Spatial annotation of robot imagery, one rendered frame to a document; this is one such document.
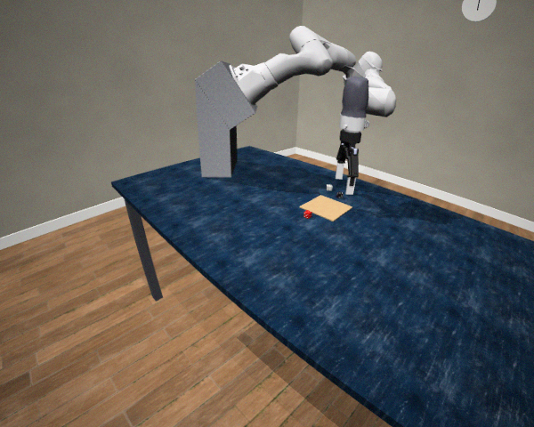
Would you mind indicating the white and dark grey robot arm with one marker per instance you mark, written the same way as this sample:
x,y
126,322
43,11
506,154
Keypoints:
x,y
316,56

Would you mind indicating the tan flat mat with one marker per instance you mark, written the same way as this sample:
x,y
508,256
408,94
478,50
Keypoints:
x,y
326,207

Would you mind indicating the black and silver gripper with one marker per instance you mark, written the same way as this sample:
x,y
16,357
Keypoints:
x,y
353,163

